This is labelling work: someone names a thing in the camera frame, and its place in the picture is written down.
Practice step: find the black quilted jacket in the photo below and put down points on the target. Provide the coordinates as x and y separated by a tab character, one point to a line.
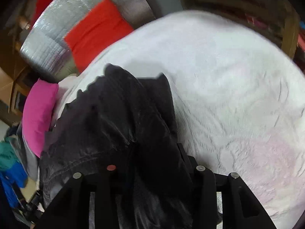
122	120

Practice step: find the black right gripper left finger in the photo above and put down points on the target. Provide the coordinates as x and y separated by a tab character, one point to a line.
109	199

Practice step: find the silver foil headboard cushion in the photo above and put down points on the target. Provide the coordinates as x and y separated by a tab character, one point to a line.
45	49

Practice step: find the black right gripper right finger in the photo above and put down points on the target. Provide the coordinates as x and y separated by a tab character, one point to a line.
223	199

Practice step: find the blue cloth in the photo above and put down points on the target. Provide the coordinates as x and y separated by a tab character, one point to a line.
16	175

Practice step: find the red pillow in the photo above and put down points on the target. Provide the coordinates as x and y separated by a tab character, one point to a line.
100	28

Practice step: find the magenta pillow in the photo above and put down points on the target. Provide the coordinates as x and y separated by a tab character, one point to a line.
37	114

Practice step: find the teal garment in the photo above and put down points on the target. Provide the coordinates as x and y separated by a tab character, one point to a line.
7	155

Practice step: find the white fleece bed blanket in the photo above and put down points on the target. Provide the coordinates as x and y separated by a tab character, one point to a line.
238	100

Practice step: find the grey folded blanket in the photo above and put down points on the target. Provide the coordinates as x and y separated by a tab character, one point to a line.
25	155

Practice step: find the wooden shelf unit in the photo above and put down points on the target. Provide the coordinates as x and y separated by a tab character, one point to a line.
276	20

